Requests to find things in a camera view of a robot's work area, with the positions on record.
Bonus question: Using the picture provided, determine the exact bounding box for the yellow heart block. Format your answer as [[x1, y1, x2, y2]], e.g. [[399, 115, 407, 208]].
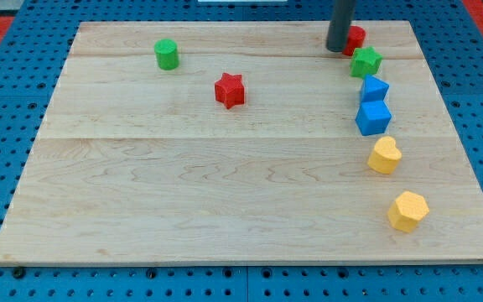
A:
[[367, 136, 403, 174]]

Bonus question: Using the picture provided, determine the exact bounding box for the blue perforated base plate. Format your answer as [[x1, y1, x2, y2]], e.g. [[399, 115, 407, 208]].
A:
[[0, 1, 483, 301]]

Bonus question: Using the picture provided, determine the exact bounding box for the red star block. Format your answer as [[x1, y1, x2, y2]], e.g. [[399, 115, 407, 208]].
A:
[[214, 73, 245, 109]]

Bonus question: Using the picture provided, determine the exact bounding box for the blue triangle block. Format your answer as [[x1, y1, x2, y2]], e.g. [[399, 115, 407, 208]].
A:
[[360, 74, 390, 102]]

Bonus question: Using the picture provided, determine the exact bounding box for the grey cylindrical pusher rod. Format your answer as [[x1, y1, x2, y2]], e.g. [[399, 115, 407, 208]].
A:
[[326, 0, 356, 53]]

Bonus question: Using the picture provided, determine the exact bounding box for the red cylinder block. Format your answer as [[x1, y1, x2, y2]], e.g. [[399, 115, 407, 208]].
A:
[[342, 25, 366, 56]]

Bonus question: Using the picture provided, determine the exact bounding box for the light wooden board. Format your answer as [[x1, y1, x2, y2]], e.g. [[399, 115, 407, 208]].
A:
[[0, 21, 483, 267]]

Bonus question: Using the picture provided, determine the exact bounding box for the blue cube block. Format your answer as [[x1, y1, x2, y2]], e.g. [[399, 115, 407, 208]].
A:
[[356, 101, 392, 136]]

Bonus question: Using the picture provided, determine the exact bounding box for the green cylinder block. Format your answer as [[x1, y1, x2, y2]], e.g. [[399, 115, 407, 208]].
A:
[[153, 39, 179, 70]]

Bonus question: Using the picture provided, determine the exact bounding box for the yellow hexagon block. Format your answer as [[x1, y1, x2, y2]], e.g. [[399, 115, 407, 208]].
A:
[[387, 190, 429, 233]]

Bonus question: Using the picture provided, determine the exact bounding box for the green star block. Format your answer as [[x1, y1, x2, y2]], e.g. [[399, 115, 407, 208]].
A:
[[350, 46, 383, 78]]

